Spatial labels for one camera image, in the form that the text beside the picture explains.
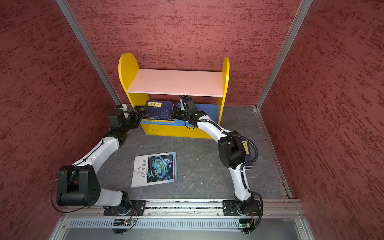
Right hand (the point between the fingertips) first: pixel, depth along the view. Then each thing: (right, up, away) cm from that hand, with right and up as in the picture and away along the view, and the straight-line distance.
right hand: (173, 115), depth 92 cm
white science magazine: (-11, -33, -5) cm, 35 cm away
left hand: (-15, +1, -6) cm, 17 cm away
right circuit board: (+38, -53, -21) cm, 69 cm away
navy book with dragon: (-10, +4, +2) cm, 11 cm away
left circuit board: (-23, -54, -20) cm, 62 cm away
